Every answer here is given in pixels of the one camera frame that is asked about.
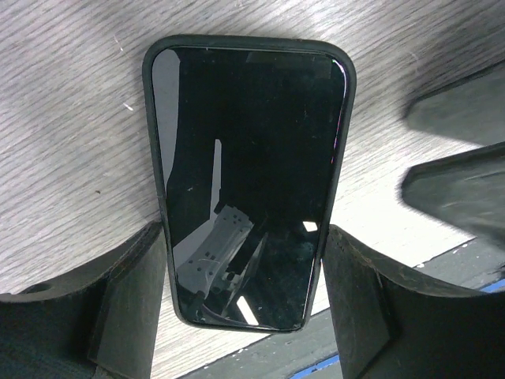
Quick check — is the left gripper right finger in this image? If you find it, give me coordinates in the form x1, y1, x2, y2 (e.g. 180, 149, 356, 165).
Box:
323, 226, 504, 378

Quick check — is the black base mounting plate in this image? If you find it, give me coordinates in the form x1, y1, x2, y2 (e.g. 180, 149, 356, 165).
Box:
185, 238, 504, 378

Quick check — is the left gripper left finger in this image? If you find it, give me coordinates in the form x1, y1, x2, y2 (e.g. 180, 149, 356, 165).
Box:
1, 223, 167, 378

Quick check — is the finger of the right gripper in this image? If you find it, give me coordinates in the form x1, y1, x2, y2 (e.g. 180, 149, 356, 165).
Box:
405, 69, 504, 146
401, 142, 504, 245

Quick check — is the black smartphone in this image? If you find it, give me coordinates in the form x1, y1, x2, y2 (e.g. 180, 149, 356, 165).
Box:
142, 35, 357, 333

